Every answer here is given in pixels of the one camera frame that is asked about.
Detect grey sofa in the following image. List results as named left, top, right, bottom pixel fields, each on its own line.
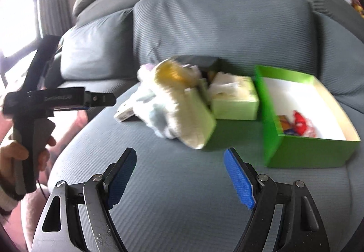
left=21, top=0, right=364, bottom=252

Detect small colourful candy packets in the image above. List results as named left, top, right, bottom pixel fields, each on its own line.
left=292, top=110, right=310, bottom=137

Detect large green cardboard box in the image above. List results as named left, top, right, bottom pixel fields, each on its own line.
left=254, top=65, right=362, bottom=169

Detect cream and yellow fluffy plush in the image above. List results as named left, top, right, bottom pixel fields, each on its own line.
left=155, top=59, right=213, bottom=151

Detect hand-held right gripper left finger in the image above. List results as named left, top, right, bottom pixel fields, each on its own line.
left=31, top=147, right=137, bottom=252

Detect grey sofa back cushion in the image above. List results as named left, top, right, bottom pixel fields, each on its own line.
left=297, top=0, right=364, bottom=107
left=133, top=0, right=317, bottom=78
left=60, top=8, right=135, bottom=83

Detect small white packet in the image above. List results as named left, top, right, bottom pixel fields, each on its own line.
left=114, top=99, right=138, bottom=122

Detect bright window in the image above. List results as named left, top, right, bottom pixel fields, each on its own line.
left=0, top=0, right=41, bottom=58

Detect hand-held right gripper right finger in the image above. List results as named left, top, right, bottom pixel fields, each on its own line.
left=223, top=147, right=330, bottom=252

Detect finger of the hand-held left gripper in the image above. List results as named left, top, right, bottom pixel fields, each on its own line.
left=84, top=92, right=116, bottom=110

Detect yellow plush toy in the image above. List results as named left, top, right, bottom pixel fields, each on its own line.
left=353, top=2, right=364, bottom=19

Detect person's left hand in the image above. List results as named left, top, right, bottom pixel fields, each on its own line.
left=0, top=128, right=56, bottom=184

